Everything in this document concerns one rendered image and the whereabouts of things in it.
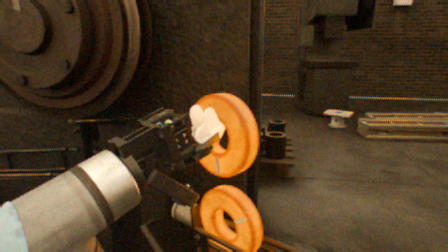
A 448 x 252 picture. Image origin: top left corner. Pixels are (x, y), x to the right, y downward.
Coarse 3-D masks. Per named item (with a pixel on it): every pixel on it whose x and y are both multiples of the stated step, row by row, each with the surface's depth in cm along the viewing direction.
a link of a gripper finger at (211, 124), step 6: (210, 108) 47; (204, 114) 47; (210, 114) 48; (204, 120) 47; (210, 120) 48; (216, 120) 49; (204, 126) 47; (210, 126) 48; (216, 126) 49; (222, 126) 50; (198, 132) 46; (204, 132) 47; (210, 132) 48; (216, 132) 49; (222, 132) 50; (198, 138) 46; (204, 138) 47
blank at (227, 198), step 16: (208, 192) 61; (224, 192) 57; (240, 192) 57; (208, 208) 62; (224, 208) 58; (240, 208) 55; (256, 208) 56; (208, 224) 63; (224, 224) 63; (240, 224) 56; (256, 224) 55; (240, 240) 57; (256, 240) 55
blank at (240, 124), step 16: (208, 96) 52; (224, 96) 50; (224, 112) 50; (240, 112) 48; (240, 128) 48; (256, 128) 49; (240, 144) 48; (256, 144) 49; (208, 160) 55; (224, 160) 52; (240, 160) 49; (224, 176) 53
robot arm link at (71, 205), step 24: (72, 168) 36; (48, 192) 32; (72, 192) 32; (96, 192) 34; (0, 216) 30; (24, 216) 30; (48, 216) 30; (72, 216) 32; (96, 216) 33; (0, 240) 28; (24, 240) 29; (48, 240) 30; (72, 240) 32
